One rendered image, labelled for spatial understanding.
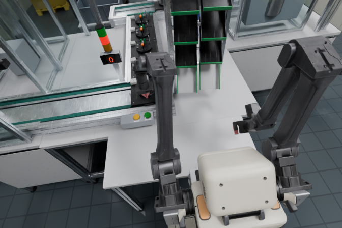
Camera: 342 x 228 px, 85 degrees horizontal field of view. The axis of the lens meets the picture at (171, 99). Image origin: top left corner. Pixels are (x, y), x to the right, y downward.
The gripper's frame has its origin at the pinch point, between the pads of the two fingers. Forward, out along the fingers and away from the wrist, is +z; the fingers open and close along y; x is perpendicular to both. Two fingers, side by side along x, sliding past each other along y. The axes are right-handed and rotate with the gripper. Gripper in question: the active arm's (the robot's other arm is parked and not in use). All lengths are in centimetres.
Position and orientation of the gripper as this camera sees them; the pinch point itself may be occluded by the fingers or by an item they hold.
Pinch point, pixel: (146, 96)
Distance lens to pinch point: 118.0
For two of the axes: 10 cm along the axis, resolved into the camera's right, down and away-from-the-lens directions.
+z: 0.9, 6.5, 7.6
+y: -9.9, 1.6, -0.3
